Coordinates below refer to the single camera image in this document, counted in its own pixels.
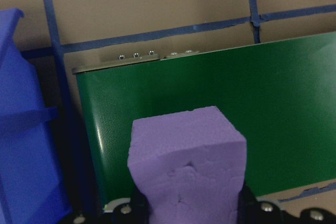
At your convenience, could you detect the blue plastic storage bin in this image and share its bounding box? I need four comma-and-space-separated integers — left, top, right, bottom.
0, 7, 74, 224

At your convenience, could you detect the green conveyor belt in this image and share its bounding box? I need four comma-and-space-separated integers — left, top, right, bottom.
71, 31, 336, 213

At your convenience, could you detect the purple foam block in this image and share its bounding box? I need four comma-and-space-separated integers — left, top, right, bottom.
127, 105, 248, 224

